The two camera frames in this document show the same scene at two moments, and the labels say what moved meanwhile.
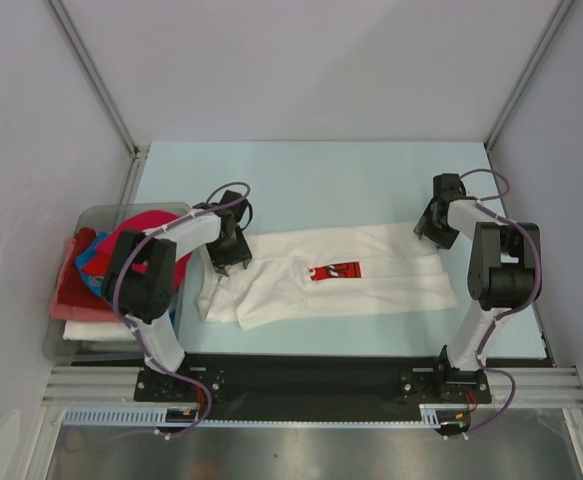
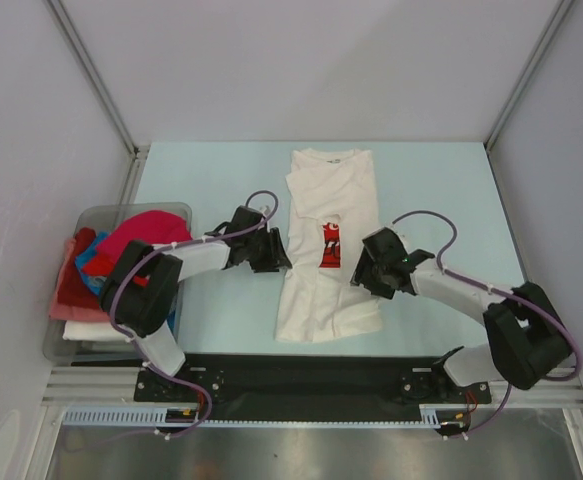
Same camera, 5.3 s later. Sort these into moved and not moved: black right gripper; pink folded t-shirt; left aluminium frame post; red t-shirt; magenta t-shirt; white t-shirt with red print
Moved: white t-shirt with red print; black right gripper
Not moved: left aluminium frame post; red t-shirt; magenta t-shirt; pink folded t-shirt
